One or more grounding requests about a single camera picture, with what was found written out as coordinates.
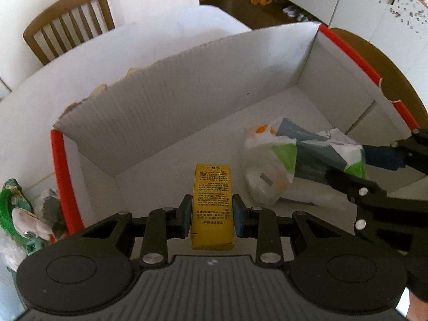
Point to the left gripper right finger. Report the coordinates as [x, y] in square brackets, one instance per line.
[262, 225]

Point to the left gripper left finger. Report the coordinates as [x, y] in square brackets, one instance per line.
[162, 225]

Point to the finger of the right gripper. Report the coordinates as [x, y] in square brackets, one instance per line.
[381, 157]
[369, 198]

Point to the yellow small box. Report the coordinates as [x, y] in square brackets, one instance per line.
[212, 226]

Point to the white green plastic bag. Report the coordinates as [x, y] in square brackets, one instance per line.
[281, 160]

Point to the grey fuzzy toy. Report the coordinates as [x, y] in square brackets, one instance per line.
[52, 214]

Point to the white plush tooth toy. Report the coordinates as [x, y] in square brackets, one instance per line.
[26, 222]

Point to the right hand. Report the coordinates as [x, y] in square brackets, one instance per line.
[418, 309]

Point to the near wooden chair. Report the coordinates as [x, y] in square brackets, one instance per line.
[394, 84]

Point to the wooden chair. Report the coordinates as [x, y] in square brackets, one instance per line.
[65, 25]
[394, 84]

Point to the red cardboard box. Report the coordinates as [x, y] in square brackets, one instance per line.
[134, 145]

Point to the orange slippers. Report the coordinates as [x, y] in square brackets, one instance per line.
[261, 2]

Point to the far wooden chair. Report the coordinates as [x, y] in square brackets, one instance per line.
[65, 25]

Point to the white wall cabinets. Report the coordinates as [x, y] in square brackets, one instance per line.
[397, 27]

